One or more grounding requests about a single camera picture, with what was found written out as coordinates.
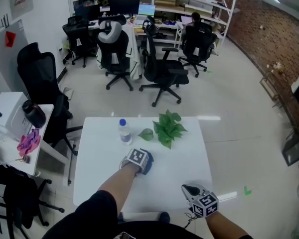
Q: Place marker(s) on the white printer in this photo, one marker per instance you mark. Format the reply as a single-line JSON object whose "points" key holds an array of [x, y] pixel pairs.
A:
{"points": [[7, 103]]}

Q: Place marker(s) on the black low table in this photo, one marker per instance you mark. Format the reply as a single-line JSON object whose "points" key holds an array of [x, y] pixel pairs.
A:
{"points": [[296, 148]]}

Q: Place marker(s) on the black office chair with pillow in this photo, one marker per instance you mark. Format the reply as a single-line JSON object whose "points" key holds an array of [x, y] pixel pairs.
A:
{"points": [[114, 48]]}

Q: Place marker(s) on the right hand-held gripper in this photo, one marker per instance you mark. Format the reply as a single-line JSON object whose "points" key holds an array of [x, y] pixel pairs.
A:
{"points": [[204, 203]]}

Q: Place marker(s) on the black jug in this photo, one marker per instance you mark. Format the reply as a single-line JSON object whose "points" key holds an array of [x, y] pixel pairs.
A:
{"points": [[35, 114]]}

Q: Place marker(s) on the long white office desk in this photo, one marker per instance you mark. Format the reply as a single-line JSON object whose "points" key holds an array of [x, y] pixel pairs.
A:
{"points": [[169, 27]]}

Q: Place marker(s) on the tall black mesh office chair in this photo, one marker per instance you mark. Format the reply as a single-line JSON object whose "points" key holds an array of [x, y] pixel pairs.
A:
{"points": [[37, 68]]}

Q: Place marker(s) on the pink purple cloth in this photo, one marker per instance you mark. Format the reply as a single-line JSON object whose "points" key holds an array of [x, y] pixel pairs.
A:
{"points": [[27, 142]]}

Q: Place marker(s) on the white side desk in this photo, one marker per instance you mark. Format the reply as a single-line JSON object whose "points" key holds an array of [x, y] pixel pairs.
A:
{"points": [[5, 148]]}

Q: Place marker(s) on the grey wall panel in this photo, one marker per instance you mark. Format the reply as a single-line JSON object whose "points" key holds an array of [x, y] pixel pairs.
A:
{"points": [[21, 1]]}

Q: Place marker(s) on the small cup with brush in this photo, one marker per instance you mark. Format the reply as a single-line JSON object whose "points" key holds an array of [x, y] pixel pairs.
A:
{"points": [[27, 159]]}

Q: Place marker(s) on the large black monitor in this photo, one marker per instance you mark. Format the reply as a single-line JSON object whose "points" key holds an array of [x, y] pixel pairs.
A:
{"points": [[124, 6]]}

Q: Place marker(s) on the white jacket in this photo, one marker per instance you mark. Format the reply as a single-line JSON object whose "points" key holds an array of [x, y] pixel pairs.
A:
{"points": [[134, 63]]}

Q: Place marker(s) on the black office chair with armrests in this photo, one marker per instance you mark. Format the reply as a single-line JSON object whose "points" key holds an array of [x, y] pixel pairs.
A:
{"points": [[17, 195]]}

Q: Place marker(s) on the grey neck pillow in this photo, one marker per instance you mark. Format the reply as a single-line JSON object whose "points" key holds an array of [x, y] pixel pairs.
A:
{"points": [[115, 32]]}

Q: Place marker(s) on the small black office chair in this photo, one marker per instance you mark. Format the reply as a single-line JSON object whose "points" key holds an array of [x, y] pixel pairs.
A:
{"points": [[77, 34]]}

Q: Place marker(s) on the laptop with white screen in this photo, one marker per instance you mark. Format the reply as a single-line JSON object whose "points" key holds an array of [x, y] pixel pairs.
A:
{"points": [[186, 20]]}

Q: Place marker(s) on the black router with antennas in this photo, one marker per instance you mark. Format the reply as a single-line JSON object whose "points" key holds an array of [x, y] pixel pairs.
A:
{"points": [[4, 24]]}

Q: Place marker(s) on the laptop with blue screen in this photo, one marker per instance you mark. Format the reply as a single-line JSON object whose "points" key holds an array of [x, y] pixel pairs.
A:
{"points": [[147, 9]]}

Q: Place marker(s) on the grey cabinet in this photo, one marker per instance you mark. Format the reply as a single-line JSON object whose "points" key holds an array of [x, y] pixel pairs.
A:
{"points": [[5, 58]]}

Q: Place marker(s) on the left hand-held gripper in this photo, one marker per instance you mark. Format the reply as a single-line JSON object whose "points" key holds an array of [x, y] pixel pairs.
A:
{"points": [[137, 157]]}

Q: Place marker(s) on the clear water bottle blue cap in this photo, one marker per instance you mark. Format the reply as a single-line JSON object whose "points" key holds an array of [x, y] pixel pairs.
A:
{"points": [[125, 133]]}

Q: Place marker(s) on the red paper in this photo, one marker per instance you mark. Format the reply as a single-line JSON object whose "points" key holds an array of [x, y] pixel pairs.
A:
{"points": [[10, 38]]}

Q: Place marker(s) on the person's left forearm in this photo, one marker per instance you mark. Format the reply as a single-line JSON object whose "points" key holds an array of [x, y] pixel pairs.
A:
{"points": [[117, 183]]}

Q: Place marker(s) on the blue cleaning cloth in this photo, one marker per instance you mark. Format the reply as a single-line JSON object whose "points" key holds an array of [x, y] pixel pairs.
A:
{"points": [[151, 158]]}

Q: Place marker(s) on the white rectangular table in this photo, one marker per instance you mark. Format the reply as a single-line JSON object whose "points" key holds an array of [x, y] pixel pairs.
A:
{"points": [[102, 146]]}

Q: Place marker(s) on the green leafy plant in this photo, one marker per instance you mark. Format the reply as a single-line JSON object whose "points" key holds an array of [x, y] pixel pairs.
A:
{"points": [[168, 131]]}

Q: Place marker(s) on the person's right forearm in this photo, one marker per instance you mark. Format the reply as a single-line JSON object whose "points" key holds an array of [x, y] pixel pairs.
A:
{"points": [[221, 226]]}

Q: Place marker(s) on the metal frame stand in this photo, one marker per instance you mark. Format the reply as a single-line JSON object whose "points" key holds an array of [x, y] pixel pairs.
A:
{"points": [[270, 86]]}

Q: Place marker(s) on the black office chair with headrest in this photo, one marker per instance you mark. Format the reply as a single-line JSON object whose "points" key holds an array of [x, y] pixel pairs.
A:
{"points": [[162, 68]]}

